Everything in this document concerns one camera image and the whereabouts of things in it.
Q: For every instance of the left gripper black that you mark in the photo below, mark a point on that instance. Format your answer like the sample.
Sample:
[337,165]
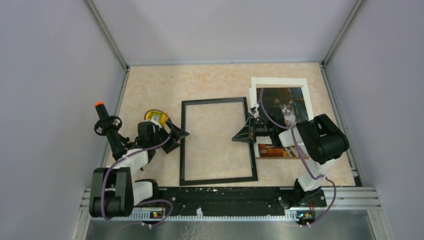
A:
[176,132]

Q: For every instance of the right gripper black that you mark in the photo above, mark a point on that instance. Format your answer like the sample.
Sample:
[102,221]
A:
[248,133]

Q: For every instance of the black picture frame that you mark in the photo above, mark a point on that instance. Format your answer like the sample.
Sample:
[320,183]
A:
[253,165]

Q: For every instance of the white photo mat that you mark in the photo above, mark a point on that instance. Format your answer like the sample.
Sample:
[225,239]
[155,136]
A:
[272,82]

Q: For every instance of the cat photo print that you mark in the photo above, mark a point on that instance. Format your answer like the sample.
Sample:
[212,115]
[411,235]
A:
[286,105]

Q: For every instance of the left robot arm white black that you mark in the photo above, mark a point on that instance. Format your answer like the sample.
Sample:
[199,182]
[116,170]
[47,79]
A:
[113,193]

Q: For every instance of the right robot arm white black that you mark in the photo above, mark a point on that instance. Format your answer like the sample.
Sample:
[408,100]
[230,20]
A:
[319,143]

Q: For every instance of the yellow small tray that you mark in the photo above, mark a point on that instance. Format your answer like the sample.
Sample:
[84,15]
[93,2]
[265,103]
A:
[157,117]

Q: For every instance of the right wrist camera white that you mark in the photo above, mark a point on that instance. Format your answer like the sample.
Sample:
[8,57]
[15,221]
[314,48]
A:
[253,112]

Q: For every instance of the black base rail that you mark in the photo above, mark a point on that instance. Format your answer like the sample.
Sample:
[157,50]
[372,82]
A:
[230,201]

